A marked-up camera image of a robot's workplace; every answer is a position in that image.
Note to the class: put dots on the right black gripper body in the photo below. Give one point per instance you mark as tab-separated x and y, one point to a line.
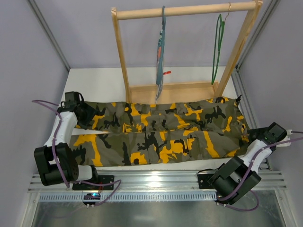
252	135

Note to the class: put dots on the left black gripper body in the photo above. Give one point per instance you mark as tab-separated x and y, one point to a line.
89	114

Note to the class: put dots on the camouflage yellow green trousers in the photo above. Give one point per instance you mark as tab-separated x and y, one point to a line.
130	134

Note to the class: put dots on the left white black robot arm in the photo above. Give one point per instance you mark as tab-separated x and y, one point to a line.
54	160

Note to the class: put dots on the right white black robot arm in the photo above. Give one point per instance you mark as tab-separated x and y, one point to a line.
234	179

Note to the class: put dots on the blue plastic hanger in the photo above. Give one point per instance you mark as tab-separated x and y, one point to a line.
160	51

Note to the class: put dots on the patterned folded garment on hanger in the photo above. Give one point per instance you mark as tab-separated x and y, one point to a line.
159	88

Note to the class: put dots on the wooden clothes rack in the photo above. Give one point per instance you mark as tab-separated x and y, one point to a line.
185	89

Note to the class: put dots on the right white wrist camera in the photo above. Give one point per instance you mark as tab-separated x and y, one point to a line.
286	141

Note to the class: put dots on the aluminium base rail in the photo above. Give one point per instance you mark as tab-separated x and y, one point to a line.
148	181

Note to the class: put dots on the slotted grey cable duct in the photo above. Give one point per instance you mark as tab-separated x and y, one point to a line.
128	196

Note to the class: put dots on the green wire hanger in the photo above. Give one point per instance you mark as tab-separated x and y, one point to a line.
219	33

